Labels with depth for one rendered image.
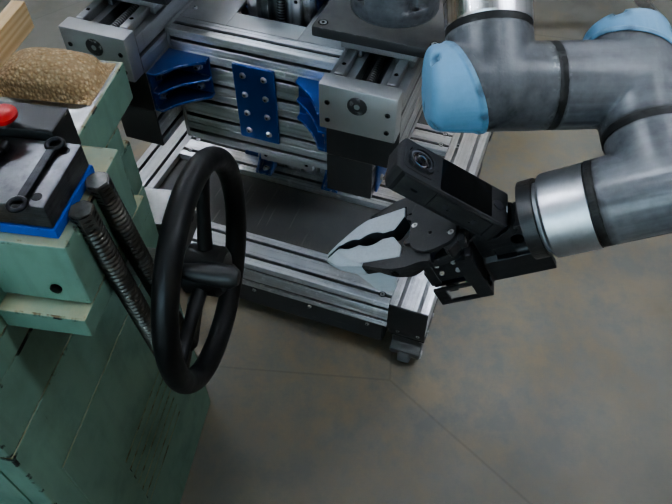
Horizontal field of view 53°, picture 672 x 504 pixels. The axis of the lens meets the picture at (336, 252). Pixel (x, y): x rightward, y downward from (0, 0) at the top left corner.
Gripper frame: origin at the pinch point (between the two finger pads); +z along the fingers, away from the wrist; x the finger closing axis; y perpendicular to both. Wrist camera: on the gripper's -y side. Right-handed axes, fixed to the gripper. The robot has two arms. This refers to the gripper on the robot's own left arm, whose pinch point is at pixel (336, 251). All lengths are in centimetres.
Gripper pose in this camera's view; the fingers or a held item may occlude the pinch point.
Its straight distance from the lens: 66.9
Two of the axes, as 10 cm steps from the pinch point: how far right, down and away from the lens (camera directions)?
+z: -8.5, 2.2, 4.7
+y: 5.0, 6.1, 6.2
